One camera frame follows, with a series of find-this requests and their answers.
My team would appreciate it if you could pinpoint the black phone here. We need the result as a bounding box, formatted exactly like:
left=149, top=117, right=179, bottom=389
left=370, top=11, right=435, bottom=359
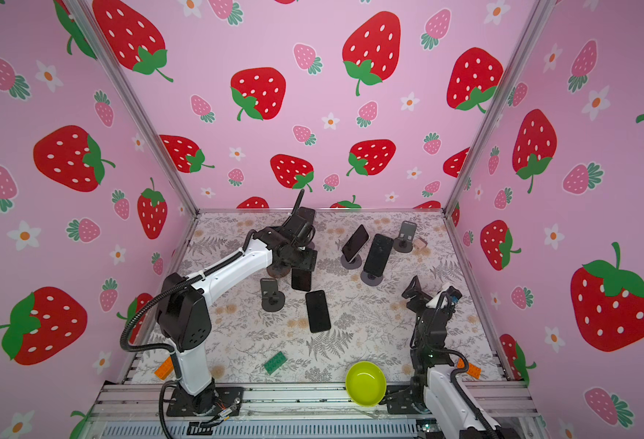
left=341, top=225, right=369, bottom=260
left=291, top=268, right=312, bottom=292
left=363, top=233, right=394, bottom=277
left=305, top=290, right=331, bottom=334

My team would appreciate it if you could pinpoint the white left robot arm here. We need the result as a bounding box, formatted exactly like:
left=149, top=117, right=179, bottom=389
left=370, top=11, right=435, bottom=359
left=156, top=207, right=317, bottom=414

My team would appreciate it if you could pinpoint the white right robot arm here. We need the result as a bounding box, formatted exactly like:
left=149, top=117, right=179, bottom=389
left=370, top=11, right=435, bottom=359
left=402, top=275, right=499, bottom=438

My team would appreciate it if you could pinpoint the grey round right phone stand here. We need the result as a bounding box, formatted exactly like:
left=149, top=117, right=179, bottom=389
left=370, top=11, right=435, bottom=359
left=360, top=272, right=384, bottom=287

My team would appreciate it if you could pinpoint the grey centre phone stand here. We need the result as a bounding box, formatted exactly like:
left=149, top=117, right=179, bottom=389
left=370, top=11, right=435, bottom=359
left=340, top=254, right=363, bottom=270

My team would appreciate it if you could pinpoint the orange brick right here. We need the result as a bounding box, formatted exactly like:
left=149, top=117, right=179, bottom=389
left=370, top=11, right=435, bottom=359
left=457, top=359, right=482, bottom=380

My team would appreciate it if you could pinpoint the orange brick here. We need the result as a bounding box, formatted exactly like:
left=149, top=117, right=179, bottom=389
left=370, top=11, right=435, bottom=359
left=457, top=359, right=482, bottom=380
left=154, top=357, right=175, bottom=380

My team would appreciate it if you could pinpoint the lime green bowl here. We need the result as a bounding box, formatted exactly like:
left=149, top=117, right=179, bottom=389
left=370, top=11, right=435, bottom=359
left=345, top=361, right=387, bottom=407

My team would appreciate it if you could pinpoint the green lego brick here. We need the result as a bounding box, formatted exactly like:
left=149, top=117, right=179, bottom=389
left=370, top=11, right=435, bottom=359
left=263, top=351, right=287, bottom=375

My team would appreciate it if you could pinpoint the orange brick left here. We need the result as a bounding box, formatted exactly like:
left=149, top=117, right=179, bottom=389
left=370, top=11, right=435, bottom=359
left=154, top=357, right=175, bottom=380

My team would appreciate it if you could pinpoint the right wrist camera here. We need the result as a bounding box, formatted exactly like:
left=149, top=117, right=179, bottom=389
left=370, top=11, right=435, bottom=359
left=438, top=285, right=463, bottom=309

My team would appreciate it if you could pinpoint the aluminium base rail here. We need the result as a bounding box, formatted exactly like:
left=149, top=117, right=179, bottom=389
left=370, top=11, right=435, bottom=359
left=79, top=382, right=543, bottom=439

